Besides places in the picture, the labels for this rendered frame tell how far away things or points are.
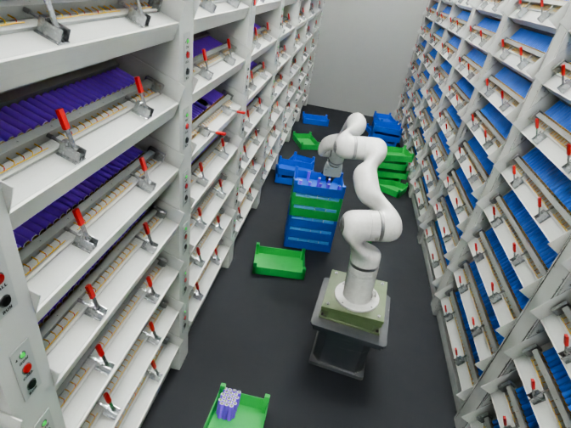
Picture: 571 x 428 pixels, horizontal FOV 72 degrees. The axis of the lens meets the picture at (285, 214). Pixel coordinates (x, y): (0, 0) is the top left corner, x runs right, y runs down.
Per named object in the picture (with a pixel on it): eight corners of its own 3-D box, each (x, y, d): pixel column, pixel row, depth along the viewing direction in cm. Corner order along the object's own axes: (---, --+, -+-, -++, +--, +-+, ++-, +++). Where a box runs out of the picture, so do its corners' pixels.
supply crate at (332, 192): (340, 183, 250) (342, 171, 246) (342, 199, 233) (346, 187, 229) (293, 177, 249) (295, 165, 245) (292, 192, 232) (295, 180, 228)
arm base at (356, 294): (377, 285, 177) (386, 252, 168) (380, 316, 161) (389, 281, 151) (335, 278, 179) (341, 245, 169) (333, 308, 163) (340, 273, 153)
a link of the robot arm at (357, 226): (382, 273, 156) (395, 221, 143) (336, 271, 154) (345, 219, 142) (375, 254, 166) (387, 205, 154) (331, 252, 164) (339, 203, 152)
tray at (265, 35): (273, 46, 229) (285, 23, 222) (246, 65, 177) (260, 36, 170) (242, 27, 226) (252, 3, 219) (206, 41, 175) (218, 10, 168)
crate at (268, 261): (303, 258, 245) (305, 248, 241) (303, 280, 228) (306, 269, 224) (255, 252, 243) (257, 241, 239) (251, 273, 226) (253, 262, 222)
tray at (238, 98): (237, 114, 180) (246, 96, 175) (186, 167, 128) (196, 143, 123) (198, 91, 177) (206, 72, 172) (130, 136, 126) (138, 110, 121)
